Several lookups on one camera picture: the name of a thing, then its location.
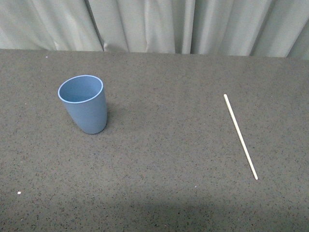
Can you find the blue plastic cup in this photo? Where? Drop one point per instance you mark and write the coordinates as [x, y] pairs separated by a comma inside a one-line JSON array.
[[84, 99]]

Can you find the pale grey-green curtain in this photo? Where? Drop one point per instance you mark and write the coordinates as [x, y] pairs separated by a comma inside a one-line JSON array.
[[266, 28]]

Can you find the light wooden chopstick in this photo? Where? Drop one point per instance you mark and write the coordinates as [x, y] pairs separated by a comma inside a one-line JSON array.
[[231, 112]]

